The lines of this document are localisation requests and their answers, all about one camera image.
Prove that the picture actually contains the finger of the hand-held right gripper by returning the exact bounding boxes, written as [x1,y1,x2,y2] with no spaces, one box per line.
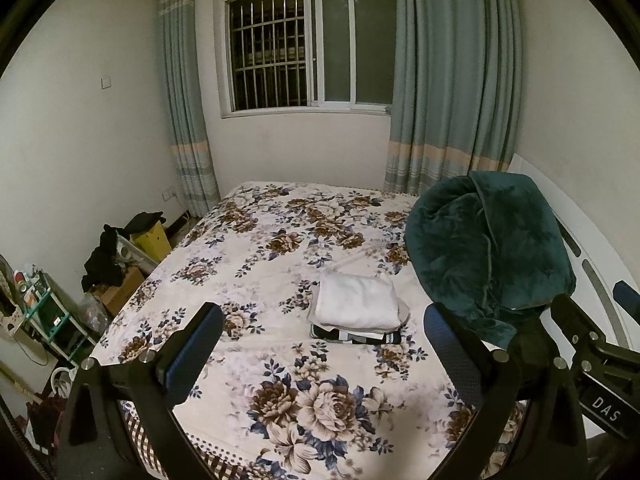
[613,281,640,313]
[550,293,609,348]

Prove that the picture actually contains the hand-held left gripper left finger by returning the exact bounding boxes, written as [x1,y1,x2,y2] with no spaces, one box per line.
[57,301,224,480]

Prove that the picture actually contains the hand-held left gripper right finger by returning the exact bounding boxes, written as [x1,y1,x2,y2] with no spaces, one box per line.
[424,301,587,480]

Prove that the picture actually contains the white knit sweater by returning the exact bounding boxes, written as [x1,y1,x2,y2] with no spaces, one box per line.
[317,271,399,332]

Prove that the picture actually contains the hanging black clothes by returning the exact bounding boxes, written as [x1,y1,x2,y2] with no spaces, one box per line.
[82,225,126,292]

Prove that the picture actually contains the white headboard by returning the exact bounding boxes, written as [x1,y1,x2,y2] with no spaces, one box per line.
[506,154,640,443]

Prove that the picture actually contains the folded beige garment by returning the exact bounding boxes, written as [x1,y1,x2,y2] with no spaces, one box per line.
[306,280,411,337]

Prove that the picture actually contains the folded black white garment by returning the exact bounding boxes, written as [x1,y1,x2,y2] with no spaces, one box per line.
[309,324,404,347]

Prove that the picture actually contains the cardboard box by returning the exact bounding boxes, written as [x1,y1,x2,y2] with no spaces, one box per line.
[91,266,147,317]

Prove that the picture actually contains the dark green plush blanket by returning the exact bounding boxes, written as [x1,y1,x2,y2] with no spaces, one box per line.
[403,170,577,343]

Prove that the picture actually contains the clear plastic bag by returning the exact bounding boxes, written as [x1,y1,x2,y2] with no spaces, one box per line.
[76,291,112,334]

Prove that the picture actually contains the white plastic basket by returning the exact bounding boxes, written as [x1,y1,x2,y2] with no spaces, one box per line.
[116,236,162,274]

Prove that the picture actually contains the yellow box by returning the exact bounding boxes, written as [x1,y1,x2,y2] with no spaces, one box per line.
[131,221,174,264]

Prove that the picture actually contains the bed with floral bedspread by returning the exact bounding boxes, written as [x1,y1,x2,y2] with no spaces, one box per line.
[85,182,531,480]

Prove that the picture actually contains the black cloth on yellow box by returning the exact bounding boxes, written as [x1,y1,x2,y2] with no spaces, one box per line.
[122,211,166,236]

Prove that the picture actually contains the green shelf rack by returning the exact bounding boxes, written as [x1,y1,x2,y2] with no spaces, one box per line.
[14,264,97,367]

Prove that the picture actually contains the dark red bag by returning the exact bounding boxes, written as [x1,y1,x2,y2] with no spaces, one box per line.
[26,394,67,448]

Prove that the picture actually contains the broom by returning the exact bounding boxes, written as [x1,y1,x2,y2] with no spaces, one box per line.
[0,364,42,402]

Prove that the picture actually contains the white floor fan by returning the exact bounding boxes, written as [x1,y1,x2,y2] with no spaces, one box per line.
[0,254,22,322]

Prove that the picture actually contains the narrow blue striped curtain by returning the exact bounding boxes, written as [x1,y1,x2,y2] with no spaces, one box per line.
[157,0,222,217]

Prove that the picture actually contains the wide blue striped curtain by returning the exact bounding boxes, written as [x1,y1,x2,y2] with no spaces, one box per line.
[383,0,527,197]

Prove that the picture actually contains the barred window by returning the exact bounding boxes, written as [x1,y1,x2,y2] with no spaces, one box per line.
[214,0,402,119]

